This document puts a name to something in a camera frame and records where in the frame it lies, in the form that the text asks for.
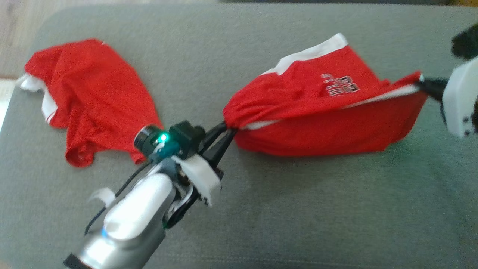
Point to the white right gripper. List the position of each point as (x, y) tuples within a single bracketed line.
[(461, 101)]

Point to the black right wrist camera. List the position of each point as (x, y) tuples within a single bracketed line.
[(466, 43)]

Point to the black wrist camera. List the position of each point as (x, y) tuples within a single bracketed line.
[(179, 138), (466, 43)]

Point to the grey fabric sofa seat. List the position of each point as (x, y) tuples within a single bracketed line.
[(298, 209)]

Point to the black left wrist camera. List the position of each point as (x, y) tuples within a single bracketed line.
[(179, 138)]

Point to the red basketball jersey white sleeves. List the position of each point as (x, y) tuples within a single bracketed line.
[(93, 101)]

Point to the white floor rug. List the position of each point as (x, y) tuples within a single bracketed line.
[(4, 104)]

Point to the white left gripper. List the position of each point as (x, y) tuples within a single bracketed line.
[(199, 175)]

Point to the red shorts with white trim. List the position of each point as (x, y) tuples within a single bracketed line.
[(317, 112)]

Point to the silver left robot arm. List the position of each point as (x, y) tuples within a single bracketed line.
[(134, 216)]

